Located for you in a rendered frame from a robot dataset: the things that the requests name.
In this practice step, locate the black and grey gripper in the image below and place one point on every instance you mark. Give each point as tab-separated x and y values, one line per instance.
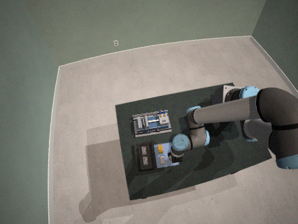
174	159

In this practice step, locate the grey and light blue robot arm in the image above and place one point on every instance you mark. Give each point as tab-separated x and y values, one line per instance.
276	124

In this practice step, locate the yellow block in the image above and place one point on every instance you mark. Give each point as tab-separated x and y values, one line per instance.
160	149

